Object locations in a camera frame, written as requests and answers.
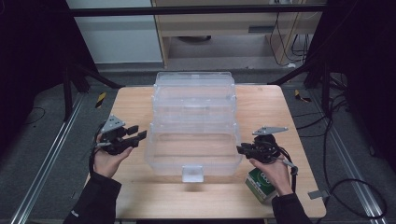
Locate aluminium floor rail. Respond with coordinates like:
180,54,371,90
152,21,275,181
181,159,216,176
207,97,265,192
307,89,390,224
9,92,86,224

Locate green carton box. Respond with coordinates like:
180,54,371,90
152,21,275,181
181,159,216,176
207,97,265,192
244,167,278,205

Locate black horizontal bar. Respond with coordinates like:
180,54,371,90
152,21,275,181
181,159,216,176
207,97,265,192
66,4,329,18

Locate white cabinet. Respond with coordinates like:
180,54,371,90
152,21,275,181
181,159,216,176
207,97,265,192
65,0,164,65

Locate black hanging cables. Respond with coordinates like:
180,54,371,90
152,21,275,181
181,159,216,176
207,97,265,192
268,11,313,68

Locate black curtain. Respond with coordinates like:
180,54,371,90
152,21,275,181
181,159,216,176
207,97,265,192
0,0,98,157
306,0,396,174

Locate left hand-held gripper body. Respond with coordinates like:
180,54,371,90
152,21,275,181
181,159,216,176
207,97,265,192
94,115,140,156

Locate black stand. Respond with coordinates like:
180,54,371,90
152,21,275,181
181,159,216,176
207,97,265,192
266,58,332,117
61,58,124,123

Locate black floor cable loop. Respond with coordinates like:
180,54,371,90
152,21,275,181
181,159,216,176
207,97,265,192
322,176,389,219

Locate grey tape strip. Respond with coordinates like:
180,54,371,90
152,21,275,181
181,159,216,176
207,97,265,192
307,189,331,201

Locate wooden desk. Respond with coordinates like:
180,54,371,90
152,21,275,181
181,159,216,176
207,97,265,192
150,0,328,69

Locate yellow and black floor tape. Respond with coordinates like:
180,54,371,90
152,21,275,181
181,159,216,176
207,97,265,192
293,89,313,104
94,91,107,109

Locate thin black floor cable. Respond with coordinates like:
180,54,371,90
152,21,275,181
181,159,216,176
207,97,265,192
23,105,47,126

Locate clear plastic storage box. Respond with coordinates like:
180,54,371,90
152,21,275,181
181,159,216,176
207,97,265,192
144,71,244,184

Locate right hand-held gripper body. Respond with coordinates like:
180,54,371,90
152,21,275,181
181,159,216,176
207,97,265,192
247,125,290,164

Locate person's right hand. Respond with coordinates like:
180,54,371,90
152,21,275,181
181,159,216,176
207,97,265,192
248,156,294,197

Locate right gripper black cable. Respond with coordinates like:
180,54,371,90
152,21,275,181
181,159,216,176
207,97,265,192
276,145,300,194

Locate person's left hand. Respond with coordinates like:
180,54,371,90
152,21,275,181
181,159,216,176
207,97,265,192
92,133,134,179

